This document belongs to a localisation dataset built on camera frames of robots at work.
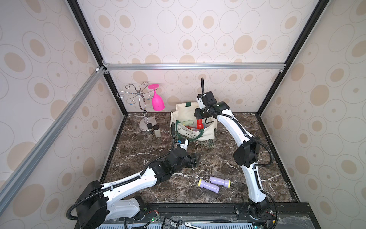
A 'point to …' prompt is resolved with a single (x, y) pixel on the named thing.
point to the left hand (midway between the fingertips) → (201, 157)
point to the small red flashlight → (199, 125)
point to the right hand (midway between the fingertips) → (203, 112)
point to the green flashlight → (188, 122)
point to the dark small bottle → (150, 127)
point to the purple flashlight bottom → (211, 187)
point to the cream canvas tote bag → (185, 111)
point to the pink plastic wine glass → (157, 103)
